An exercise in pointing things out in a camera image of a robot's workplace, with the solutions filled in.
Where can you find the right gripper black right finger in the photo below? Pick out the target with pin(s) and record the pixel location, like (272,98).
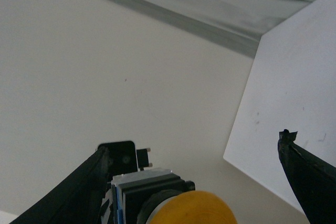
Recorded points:
(311,179)

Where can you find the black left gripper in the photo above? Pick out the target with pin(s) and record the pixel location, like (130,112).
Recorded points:
(125,158)

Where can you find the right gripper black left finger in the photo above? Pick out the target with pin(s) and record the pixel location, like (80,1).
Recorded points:
(77,199)

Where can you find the yellow push button switch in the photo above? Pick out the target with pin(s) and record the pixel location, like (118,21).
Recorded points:
(160,196)

